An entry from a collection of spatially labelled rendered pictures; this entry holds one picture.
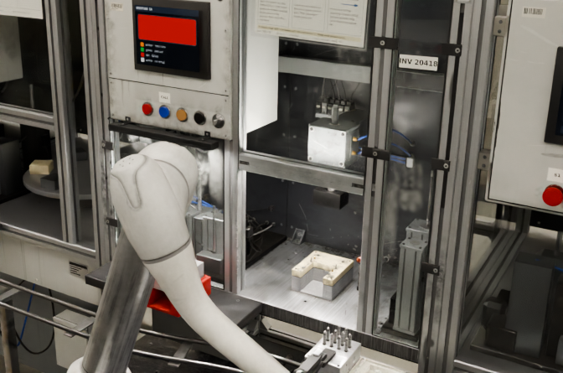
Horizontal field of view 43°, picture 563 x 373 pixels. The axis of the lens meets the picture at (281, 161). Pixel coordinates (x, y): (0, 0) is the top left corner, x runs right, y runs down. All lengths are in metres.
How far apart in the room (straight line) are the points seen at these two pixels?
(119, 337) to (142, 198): 0.43
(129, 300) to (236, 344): 0.29
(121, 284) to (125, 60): 0.76
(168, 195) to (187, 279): 0.16
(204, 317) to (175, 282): 0.09
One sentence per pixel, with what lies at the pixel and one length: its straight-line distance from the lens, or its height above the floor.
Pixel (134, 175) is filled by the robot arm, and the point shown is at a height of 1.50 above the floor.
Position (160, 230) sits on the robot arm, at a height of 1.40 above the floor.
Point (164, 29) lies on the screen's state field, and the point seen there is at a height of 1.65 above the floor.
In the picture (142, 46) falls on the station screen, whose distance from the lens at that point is 2.01.
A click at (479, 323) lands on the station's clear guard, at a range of 1.84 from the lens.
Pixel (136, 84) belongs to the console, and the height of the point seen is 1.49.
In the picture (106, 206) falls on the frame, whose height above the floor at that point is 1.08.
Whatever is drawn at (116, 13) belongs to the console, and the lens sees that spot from 2.09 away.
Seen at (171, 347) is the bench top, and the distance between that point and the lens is 2.30.
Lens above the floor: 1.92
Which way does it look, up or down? 18 degrees down
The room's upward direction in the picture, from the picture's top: 1 degrees clockwise
